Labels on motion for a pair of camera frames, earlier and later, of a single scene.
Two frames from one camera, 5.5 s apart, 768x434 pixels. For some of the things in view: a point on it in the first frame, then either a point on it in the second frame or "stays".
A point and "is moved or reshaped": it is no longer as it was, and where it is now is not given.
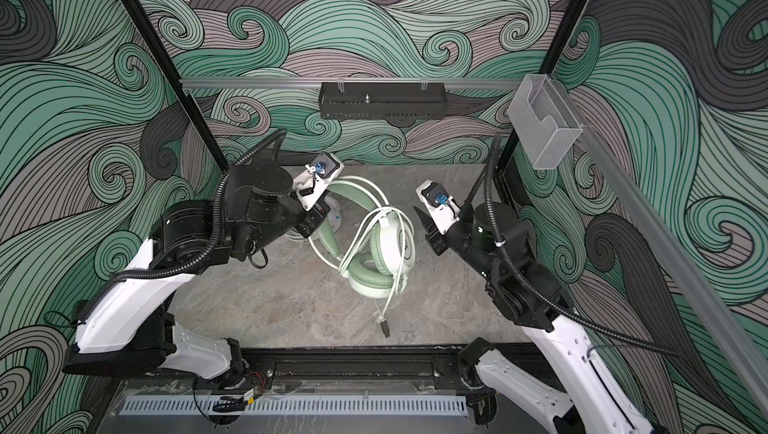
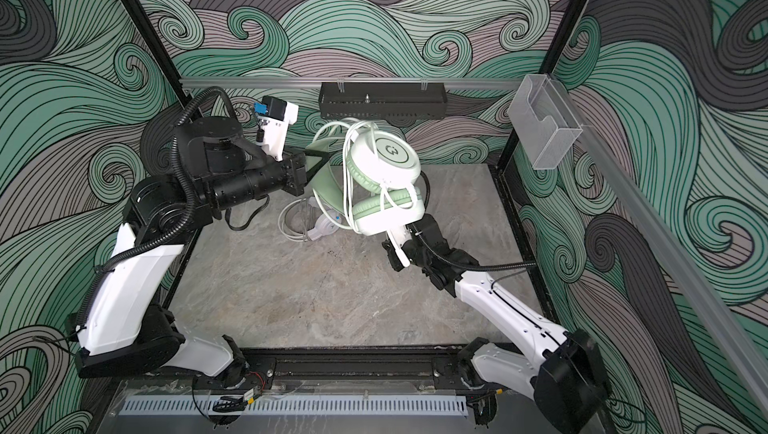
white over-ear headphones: [293, 235] is moved or reshaped
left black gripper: [316, 215] → [296, 174]
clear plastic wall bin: [543, 120] stays
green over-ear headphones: [371, 243] → [369, 176]
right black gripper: [445, 242] → [396, 262]
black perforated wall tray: [383, 100] stays
